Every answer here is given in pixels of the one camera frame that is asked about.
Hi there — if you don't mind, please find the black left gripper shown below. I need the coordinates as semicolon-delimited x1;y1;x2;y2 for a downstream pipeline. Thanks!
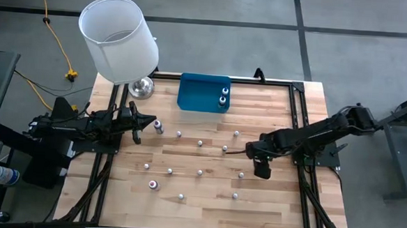
116;100;158;146

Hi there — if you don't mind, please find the large bottle violet nozzle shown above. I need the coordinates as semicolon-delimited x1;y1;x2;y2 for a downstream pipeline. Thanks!
152;119;164;136

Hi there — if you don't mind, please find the blue plastic bin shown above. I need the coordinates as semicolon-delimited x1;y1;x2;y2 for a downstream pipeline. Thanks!
176;73;233;115

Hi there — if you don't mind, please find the silver lamp white shade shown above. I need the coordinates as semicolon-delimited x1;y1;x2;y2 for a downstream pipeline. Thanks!
74;0;163;101

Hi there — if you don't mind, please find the black curved clamp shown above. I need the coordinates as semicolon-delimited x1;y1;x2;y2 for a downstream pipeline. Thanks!
252;66;268;84

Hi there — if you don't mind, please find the black control box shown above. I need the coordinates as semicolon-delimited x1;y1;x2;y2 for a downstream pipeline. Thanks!
20;141;75;192

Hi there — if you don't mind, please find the grey metal stand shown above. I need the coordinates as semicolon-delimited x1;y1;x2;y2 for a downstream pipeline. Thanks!
373;86;407;202

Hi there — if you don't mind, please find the white cylindrical container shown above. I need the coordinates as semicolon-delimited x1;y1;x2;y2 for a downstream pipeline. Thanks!
0;165;22;188

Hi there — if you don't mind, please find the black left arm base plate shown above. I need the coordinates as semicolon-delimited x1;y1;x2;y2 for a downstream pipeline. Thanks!
69;135;123;155

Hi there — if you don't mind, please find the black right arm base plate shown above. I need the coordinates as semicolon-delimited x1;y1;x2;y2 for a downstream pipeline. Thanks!
291;137;342;169

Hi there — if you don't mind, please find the yellow extension cord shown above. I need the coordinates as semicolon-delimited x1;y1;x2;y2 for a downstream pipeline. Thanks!
25;0;84;114

